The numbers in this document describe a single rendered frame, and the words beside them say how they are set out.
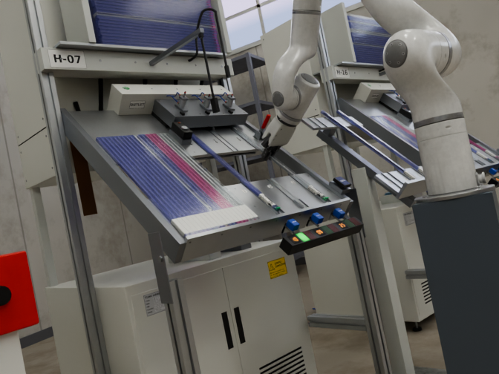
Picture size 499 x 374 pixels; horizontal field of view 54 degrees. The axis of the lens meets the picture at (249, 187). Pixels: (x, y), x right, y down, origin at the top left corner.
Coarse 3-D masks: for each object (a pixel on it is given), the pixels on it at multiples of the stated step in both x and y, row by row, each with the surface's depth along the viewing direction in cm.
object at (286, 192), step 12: (264, 180) 160; (276, 180) 162; (288, 180) 165; (312, 180) 170; (240, 192) 148; (252, 192) 150; (264, 192) 153; (276, 192) 155; (288, 192) 157; (300, 192) 160; (312, 192) 162; (324, 192) 165; (252, 204) 145; (264, 204) 147; (276, 204) 149; (288, 204) 151; (300, 204) 152; (312, 204) 156; (264, 216) 141
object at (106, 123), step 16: (80, 112) 162; (96, 112) 165; (112, 112) 169; (96, 128) 155; (112, 128) 159; (128, 128) 162; (144, 128) 166; (160, 128) 169; (192, 128) 177; (224, 128) 186; (240, 128) 190; (192, 144) 166; (208, 144) 170; (224, 144) 174; (240, 144) 178; (112, 160) 142
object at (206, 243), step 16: (304, 208) 148; (320, 208) 152; (336, 208) 159; (240, 224) 130; (256, 224) 133; (272, 224) 139; (304, 224) 151; (192, 240) 119; (208, 240) 123; (224, 240) 128; (240, 240) 133; (256, 240) 138; (192, 256) 123
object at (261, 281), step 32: (224, 256) 169; (256, 256) 174; (288, 256) 185; (64, 288) 173; (96, 288) 154; (128, 288) 141; (192, 288) 155; (224, 288) 163; (256, 288) 172; (288, 288) 182; (64, 320) 177; (128, 320) 141; (160, 320) 146; (192, 320) 153; (224, 320) 161; (256, 320) 170; (288, 320) 180; (64, 352) 181; (128, 352) 143; (160, 352) 144; (224, 352) 159; (256, 352) 167; (288, 352) 177
